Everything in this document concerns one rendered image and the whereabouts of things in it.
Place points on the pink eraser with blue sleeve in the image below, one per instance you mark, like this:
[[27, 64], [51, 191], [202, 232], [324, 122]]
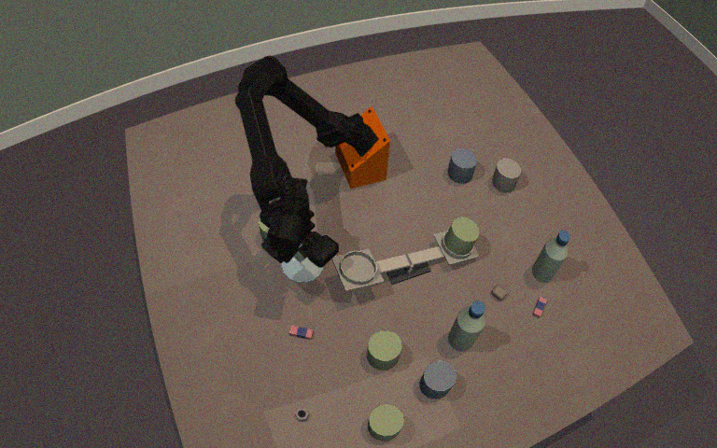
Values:
[[539, 307], [301, 332]]

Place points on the grey cylinder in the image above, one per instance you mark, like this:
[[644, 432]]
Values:
[[462, 165], [437, 379], [506, 175]]

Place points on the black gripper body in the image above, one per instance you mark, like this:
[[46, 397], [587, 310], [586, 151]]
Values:
[[320, 249]]

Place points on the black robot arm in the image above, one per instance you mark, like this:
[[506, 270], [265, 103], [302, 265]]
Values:
[[269, 174]]

